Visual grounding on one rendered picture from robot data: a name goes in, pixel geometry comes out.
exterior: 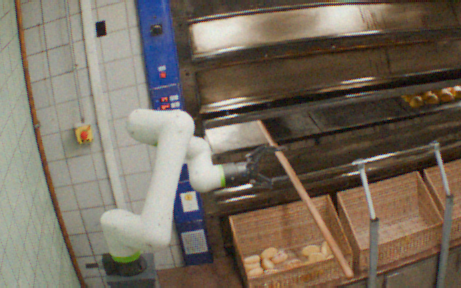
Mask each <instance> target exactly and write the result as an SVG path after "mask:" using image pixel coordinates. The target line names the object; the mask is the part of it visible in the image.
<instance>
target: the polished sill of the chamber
mask: <svg viewBox="0 0 461 288"><path fill-rule="evenodd" d="M459 115H461V106H454V107H451V108H444V109H441V110H433V111H430V112H426V113H418V114H415V115H411V116H403V117H399V118H394V119H390V120H387V119H386V120H382V121H378V122H374V123H369V124H364V125H360V126H357V125H356V126H350V127H346V128H342V129H336V130H332V131H327V132H321V133H317V134H312V135H306V136H301V137H296V138H290V139H285V140H280V141H275V142H276V144H277V145H278V147H279V146H284V147H285V150H281V152H282V151H287V150H293V149H298V148H303V147H309V146H314V145H319V144H323V143H329V142H333V141H338V140H343V139H348V138H352V137H357V136H362V135H366V134H370V133H379V132H383V131H387V130H391V129H396V128H400V127H404V126H407V127H408V126H412V125H416V124H419V123H424V122H431V121H434V120H438V119H445V118H449V117H452V116H459ZM261 145H262V144H259V145H253V146H248V147H242V148H236V149H231V150H226V151H220V152H215V153H210V158H211V164H212V165H218V164H223V163H229V162H234V161H239V159H244V158H247V156H245V154H248V153H251V152H253V151H254V150H255V149H257V148H258V147H260V146H261Z"/></svg>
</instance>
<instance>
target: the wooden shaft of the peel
mask: <svg viewBox="0 0 461 288"><path fill-rule="evenodd" d="M256 121H257V123H258V124H259V126H260V129H261V130H262V132H263V134H264V135H265V137H266V139H267V140H268V142H269V144H270V145H271V146H276V147H278V145H277V144H276V142H275V141H274V139H273V137H272V136H271V134H270V133H269V131H268V129H267V128H266V125H265V124H264V122H263V120H256ZM275 154H276V155H277V157H278V159H279V160H280V162H281V164H282V165H283V168H284V170H285V171H286V173H287V175H288V176H289V178H290V180H291V181H292V183H293V185H294V186H295V188H296V190H298V192H299V194H300V197H301V199H302V200H303V202H304V204H305V205H306V207H307V209H308V210H309V212H310V213H309V214H311V216H312V218H313V219H314V221H315V223H316V226H317V227H318V228H319V230H320V232H321V233H322V236H323V237H324V239H325V241H326V243H327V245H328V246H329V247H330V250H331V252H332V253H333V254H334V255H333V256H334V258H336V260H337V261H336V262H337V263H338V264H339V266H340V268H341V270H342V272H343V274H344V275H345V278H347V279H348V281H350V280H352V279H354V274H353V272H352V271H351V270H350V267H349V266H348V264H347V262H346V260H345V258H344V257H343V255H342V253H341V251H340V250H339V249H338V246H337V244H335V240H334V239H333V237H331V233H330V232H329V230H327V228H326V225H325V223H324V222H323V221H322V219H321V216H320V215H319V213H318V211H317V210H316V208H314V204H313V203H312V201H311V200H310V198H309V197H308V195H307V193H306V192H305V189H304V187H303V185H302V184H301V182H300V181H299V179H298V177H297V176H296V174H295V173H294V171H293V169H292V168H291V166H290V165H289V163H288V161H287V160H286V158H285V157H284V155H283V153H282V152H281V151H276V152H275Z"/></svg>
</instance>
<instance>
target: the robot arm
mask: <svg viewBox="0 0 461 288"><path fill-rule="evenodd" d="M126 129H127V134H128V135H129V136H130V137H131V138H132V139H134V140H136V141H139V142H141V143H143V144H147V145H150V146H154V147H156V148H157V151H156V157H155V162H154V166H153V171H152V175H151V179H150V182H151V183H150V186H149V190H148V193H147V196H146V199H145V202H144V204H145V205H144V207H143V210H142V213H141V214H140V215H135V214H132V213H129V212H127V211H126V210H124V209H115V210H111V211H107V212H105V213H104V215H103V216H102V217H101V218H100V219H101V227H102V231H103V235H104V238H105V241H106V243H107V245H108V248H109V252H110V253H102V255H103V257H102V260H98V263H90V264H89V263H85V264H86V268H89V269H92V268H100V269H101V270H103V269H104V270H105V273H106V274H107V275H109V276H110V275H112V274H113V273H115V274H117V275H119V276H128V277H131V276H134V275H136V276H137V275H139V274H140V273H143V272H144V271H145V269H147V266H148V264H147V261H146V259H145V258H144V257H143V256H142V254H141V252H140V250H142V251H148V252H153V253H158V252H161V251H163V250H165V249H166V247H167V246H168V244H169V242H170V240H171V234H170V231H171V223H172V215H173V209H174V206H173V203H174V198H175V193H176V189H177V184H178V180H179V176H180V173H181V169H182V166H183V161H184V158H186V160H187V165H188V170H189V179H190V184H191V186H192V188H193V189H194V190H196V191H198V192H207V191H211V190H213V189H216V188H219V187H224V186H228V185H233V184H237V183H238V181H243V180H248V179H250V184H251V186H261V187H265V188H269V189H272V188H273V185H274V184H277V183H280V182H281V181H284V180H289V178H288V176H287V175H286V176H281V177H276V178H272V180H270V179H268V178H266V177H264V176H262V175H261V174H259V173H260V172H259V166H258V164H259V162H260V160H261V159H262V158H263V157H264V156H265V155H266V154H267V152H268V151H269V153H271V152H276V151H281V150H285V147H284V146H279V147H276V146H270V147H268V146H267V145H266V143H264V144H262V145H261V146H260V147H258V148H257V149H255V150H254V151H253V152H251V153H248V154H245V156H247V159H248V162H245V163H238V164H235V165H234V163H228V164H223V165H218V166H212V164H211V158H210V152H209V146H208V144H207V142H206V141H205V140H203V139H201V138H197V137H193V134H194V122H193V120H192V118H191V117H190V116H189V115H188V114H187V113H186V112H184V111H180V110H171V111H165V112H161V111H151V110H146V109H137V110H134V111H132V112H131V114H130V115H129V116H128V118H127V121H126ZM262 150H263V151H262ZM261 151H262V152H261ZM260 152H261V153H260ZM258 153H260V154H259V155H258V156H257V157H256V158H255V159H254V161H253V162H252V161H251V159H252V157H254V156H255V155H257V154H258ZM255 177H257V178H259V179H261V180H263V181H265V182H267V183H269V184H267V183H263V182H259V181H255V180H253V179H254V178H255Z"/></svg>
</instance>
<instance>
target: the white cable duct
mask: <svg viewBox="0 0 461 288"><path fill-rule="evenodd" d="M80 1H81V7H82V10H81V11H82V18H83V25H84V32H85V34H84V36H85V39H86V40H85V43H86V50H87V58H88V65H89V70H90V72H89V73H90V77H91V85H92V89H93V97H94V101H95V108H96V113H97V117H98V120H97V121H98V126H99V129H100V133H101V138H102V146H103V150H104V155H105V159H106V163H107V167H108V171H109V175H110V180H111V184H112V188H113V192H114V197H115V200H116V204H117V209H124V210H126V211H127V209H126V205H125V200H124V196H123V192H122V187H121V183H120V178H119V175H118V170H117V166H116V162H115V157H114V153H113V148H112V144H111V140H110V135H109V126H108V123H107V118H106V114H105V105H104V101H103V93H102V89H101V85H100V84H101V81H100V76H99V68H98V61H97V56H96V55H97V53H96V49H95V46H96V45H95V41H94V39H95V37H94V34H93V32H94V30H93V27H92V26H93V22H92V16H91V13H92V12H91V9H90V7H91V5H90V0H80Z"/></svg>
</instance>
